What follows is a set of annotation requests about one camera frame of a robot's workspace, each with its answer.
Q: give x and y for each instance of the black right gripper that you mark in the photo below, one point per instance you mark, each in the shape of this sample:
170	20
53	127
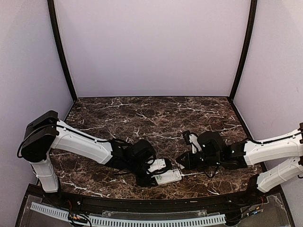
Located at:
189	164

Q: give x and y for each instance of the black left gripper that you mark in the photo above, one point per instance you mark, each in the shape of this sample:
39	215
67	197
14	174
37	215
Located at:
146	182

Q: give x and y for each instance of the white remote control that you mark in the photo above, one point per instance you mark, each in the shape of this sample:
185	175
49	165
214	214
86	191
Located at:
168	177

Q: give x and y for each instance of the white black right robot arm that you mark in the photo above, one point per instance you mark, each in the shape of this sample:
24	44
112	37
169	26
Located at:
209	149

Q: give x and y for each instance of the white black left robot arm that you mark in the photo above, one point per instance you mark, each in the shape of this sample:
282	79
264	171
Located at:
48	132

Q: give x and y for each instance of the white slotted cable duct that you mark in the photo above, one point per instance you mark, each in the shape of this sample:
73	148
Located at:
131	219

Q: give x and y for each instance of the black front table rail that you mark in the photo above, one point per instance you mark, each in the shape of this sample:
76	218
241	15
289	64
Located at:
229	203

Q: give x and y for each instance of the black right corner post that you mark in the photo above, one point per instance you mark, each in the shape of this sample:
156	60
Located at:
245	49

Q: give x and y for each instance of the black corner post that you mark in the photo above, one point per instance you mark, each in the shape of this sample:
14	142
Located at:
60	50
245	49

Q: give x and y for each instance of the black left corner post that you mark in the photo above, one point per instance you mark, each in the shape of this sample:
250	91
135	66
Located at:
60	50

